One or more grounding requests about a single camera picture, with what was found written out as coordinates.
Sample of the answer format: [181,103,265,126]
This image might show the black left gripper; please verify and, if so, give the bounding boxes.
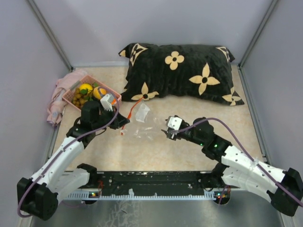
[93,105,130,131]

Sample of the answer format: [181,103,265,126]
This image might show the brown longan bunch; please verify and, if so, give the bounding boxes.
[71,88,88,108]

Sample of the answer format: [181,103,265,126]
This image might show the clear zip bag orange zipper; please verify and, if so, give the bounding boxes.
[120,98,165,141]

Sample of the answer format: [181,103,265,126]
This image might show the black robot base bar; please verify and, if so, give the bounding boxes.
[71,163,240,196]

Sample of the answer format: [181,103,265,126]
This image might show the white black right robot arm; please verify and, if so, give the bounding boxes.
[164,115,303,217]

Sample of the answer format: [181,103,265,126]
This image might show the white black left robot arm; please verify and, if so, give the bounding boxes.
[17,101,130,220]

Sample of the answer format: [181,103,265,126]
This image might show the orange peach fruit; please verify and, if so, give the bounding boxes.
[93,86,107,100]

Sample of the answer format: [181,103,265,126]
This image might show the yellow lemon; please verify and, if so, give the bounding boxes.
[79,83,93,95]

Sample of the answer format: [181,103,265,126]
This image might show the pink plastic basket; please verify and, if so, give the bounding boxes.
[63,75,122,111]

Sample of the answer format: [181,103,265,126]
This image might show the pink cloth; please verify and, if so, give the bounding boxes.
[47,69,88,126]

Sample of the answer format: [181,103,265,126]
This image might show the black pillow cream flowers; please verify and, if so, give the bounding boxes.
[119,43,244,106]

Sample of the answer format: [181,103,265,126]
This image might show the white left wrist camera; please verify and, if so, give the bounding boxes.
[100,94,114,112]

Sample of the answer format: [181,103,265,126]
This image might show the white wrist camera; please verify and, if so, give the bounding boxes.
[100,94,114,112]
[166,116,183,131]

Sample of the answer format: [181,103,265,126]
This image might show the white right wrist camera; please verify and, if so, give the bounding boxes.
[166,116,183,131]

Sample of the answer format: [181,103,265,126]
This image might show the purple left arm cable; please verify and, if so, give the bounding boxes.
[18,87,120,218]

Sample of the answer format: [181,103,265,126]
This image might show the white slotted cable duct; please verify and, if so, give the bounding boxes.
[62,190,232,201]

